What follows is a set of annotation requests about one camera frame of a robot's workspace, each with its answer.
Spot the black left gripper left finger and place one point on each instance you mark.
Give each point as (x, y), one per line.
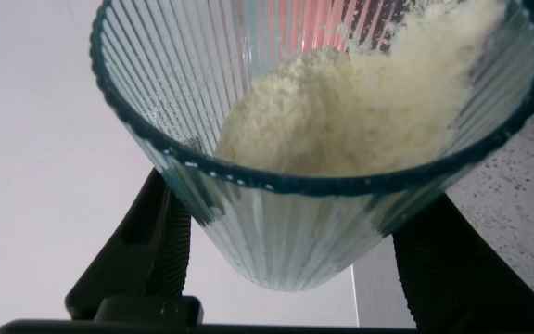
(142, 260)

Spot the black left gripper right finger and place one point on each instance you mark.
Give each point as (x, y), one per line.
(457, 278)

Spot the ribbed clear plastic cup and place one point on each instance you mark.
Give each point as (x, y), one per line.
(295, 241)

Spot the pale yellow powder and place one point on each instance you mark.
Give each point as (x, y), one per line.
(341, 120)

